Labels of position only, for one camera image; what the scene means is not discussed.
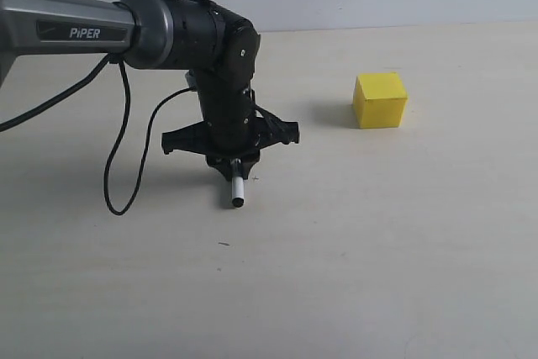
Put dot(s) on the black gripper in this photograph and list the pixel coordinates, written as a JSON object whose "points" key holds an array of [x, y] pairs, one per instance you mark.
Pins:
{"points": [[228, 137]]}

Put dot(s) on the black and white marker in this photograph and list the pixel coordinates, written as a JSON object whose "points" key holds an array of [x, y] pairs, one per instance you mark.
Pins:
{"points": [[237, 184]]}

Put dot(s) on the yellow cube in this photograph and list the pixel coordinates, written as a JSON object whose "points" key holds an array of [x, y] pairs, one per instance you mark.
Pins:
{"points": [[379, 100]]}

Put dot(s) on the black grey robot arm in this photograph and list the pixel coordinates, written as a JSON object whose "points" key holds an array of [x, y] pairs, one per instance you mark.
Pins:
{"points": [[214, 46]]}

